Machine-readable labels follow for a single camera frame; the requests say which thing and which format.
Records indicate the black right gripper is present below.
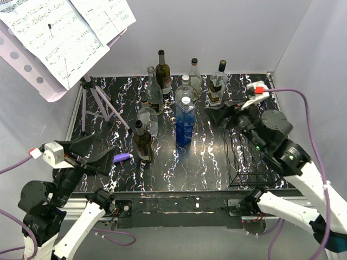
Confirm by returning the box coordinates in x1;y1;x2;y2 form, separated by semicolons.
203;97;266;152

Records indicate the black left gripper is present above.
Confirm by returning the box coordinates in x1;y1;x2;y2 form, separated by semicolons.
53;132;118;205

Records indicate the purple marker pen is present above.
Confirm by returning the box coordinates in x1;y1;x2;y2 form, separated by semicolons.
112;153;133;164

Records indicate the clear flask black gold label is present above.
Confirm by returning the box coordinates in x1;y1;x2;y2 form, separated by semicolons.
207;60;228;107

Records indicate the blue clear tall bottle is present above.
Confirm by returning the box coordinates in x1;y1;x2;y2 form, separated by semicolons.
176;96;196;147

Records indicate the clear bottle black cork cap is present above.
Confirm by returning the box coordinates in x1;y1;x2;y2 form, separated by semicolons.
189;58;202;101

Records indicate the clear square bottle white label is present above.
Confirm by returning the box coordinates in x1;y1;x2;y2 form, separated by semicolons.
175;75;194;104

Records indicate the green wine bottle silver neck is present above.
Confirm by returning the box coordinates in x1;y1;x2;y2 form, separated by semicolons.
133;120;154;162

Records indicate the clear green-tinted bottle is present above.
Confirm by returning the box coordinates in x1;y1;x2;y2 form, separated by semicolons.
146;66;164;115

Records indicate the clear bottle gold neck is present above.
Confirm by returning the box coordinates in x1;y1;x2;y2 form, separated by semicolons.
137;96;158;137

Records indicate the dark brown wine bottle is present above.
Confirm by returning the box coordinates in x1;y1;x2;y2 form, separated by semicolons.
155;49;171;99

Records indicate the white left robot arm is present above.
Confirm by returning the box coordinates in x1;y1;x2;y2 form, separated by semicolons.
18;135;117;259

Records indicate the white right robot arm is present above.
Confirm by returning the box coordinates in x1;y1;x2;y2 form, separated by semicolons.
205;101;346;253

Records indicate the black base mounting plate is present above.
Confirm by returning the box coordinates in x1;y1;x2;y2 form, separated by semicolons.
114;191;253;229

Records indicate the large sheet music page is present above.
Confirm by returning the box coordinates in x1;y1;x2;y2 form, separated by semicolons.
1;1;109;89

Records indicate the lilac music stand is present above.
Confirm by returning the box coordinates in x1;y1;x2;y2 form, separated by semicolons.
1;22;131;132

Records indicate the small sheet music page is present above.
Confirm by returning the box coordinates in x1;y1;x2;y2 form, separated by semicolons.
71;0;136;45

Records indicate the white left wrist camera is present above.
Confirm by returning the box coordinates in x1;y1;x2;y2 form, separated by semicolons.
43;141;73;169

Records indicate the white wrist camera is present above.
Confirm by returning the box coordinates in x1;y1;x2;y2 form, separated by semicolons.
43;141;73;169
241;81;269;111

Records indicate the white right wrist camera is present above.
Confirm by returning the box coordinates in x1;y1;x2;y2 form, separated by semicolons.
241;81;269;111

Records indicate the black wire wine rack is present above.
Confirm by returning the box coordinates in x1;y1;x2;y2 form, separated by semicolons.
221;118;277;190

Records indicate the purple floor cable loop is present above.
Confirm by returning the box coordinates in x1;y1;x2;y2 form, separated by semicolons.
93;227;138;246

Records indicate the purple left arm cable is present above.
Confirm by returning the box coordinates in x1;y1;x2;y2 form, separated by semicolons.
0;148;43;258

